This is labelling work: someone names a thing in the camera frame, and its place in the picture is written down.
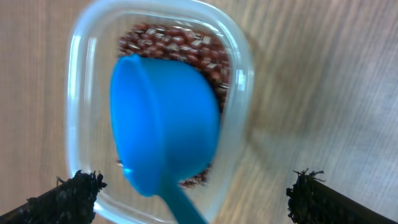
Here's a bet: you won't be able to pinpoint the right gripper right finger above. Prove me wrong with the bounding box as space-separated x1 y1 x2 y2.
286 169 397 224

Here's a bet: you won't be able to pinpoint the clear plastic food container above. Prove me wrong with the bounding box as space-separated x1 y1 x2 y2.
65 1 254 223

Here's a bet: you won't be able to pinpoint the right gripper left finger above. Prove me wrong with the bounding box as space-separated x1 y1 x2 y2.
1 170 107 224

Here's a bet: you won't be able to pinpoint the blue plastic measuring scoop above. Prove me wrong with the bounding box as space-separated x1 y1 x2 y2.
109 55 220 223

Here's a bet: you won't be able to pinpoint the red beans in container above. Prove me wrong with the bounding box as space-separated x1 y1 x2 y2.
117 22 231 189

